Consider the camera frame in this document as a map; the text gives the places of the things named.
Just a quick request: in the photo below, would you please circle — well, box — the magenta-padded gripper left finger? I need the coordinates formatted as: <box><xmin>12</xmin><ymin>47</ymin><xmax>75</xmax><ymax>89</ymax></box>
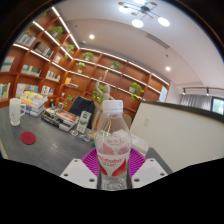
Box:
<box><xmin>59</xmin><ymin>148</ymin><xmax>101</xmax><ymax>190</ymax></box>

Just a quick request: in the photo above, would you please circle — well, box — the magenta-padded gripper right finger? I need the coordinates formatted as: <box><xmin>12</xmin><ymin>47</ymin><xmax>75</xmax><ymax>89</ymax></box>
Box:
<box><xmin>128</xmin><ymin>148</ymin><xmax>168</xmax><ymax>189</ymax></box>

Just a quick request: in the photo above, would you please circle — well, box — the clear red-labelled water bottle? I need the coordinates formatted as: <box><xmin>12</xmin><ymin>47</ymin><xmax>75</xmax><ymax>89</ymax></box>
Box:
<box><xmin>94</xmin><ymin>99</ymin><xmax>133</xmax><ymax>191</ymax></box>

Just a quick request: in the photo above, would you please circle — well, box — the tall green-white carton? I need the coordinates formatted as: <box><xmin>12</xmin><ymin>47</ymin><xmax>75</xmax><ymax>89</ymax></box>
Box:
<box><xmin>76</xmin><ymin>110</ymin><xmax>92</xmax><ymax>135</ymax></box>

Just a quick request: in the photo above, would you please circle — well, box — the stack of dark books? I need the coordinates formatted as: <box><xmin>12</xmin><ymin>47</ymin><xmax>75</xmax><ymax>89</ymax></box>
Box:
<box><xmin>40</xmin><ymin>105</ymin><xmax>80</xmax><ymax>132</ymax></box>

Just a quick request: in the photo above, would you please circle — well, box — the wooden artist mannequin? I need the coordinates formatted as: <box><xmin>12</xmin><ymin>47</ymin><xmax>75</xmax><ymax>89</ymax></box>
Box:
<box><xmin>89</xmin><ymin>69</ymin><xmax>113</xmax><ymax>134</ymax></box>

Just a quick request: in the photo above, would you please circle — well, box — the flat round red coaster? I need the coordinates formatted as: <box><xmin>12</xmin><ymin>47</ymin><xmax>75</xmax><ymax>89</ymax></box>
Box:
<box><xmin>20</xmin><ymin>131</ymin><xmax>37</xmax><ymax>146</ymax></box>

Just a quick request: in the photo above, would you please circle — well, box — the stack of colourful books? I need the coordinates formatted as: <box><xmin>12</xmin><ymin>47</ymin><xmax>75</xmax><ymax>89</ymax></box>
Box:
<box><xmin>20</xmin><ymin>90</ymin><xmax>49</xmax><ymax>117</ymax></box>

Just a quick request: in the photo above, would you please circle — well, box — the grey window curtain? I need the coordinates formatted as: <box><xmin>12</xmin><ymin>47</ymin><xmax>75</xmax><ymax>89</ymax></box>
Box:
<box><xmin>179</xmin><ymin>94</ymin><xmax>213</xmax><ymax>111</ymax></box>

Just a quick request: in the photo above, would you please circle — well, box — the cream printed cup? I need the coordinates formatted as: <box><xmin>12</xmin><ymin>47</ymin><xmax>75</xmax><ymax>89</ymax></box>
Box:
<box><xmin>8</xmin><ymin>97</ymin><xmax>27</xmax><ymax>127</ymax></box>

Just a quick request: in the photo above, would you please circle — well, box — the window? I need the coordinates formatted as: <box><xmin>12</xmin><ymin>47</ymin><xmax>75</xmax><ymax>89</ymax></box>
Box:
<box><xmin>211</xmin><ymin>97</ymin><xmax>224</xmax><ymax>116</ymax></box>

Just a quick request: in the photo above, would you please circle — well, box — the ceiling air vent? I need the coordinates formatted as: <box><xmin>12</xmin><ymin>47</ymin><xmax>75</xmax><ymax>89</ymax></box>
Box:
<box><xmin>145</xmin><ymin>32</ymin><xmax>171</xmax><ymax>49</ymax></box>

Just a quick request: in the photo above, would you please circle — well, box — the branched ceiling lamp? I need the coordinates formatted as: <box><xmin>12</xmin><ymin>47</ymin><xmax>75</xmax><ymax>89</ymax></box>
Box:
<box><xmin>117</xmin><ymin>0</ymin><xmax>172</xmax><ymax>29</ymax></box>

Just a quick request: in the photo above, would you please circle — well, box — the wooden wall shelf unit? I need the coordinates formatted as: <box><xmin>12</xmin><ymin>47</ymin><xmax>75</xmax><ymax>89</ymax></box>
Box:
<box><xmin>0</xmin><ymin>6</ymin><xmax>171</xmax><ymax>121</ymax></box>

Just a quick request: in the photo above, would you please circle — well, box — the black track light rail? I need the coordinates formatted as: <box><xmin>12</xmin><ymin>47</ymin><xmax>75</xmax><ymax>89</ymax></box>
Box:
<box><xmin>181</xmin><ymin>86</ymin><xmax>224</xmax><ymax>97</ymax></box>

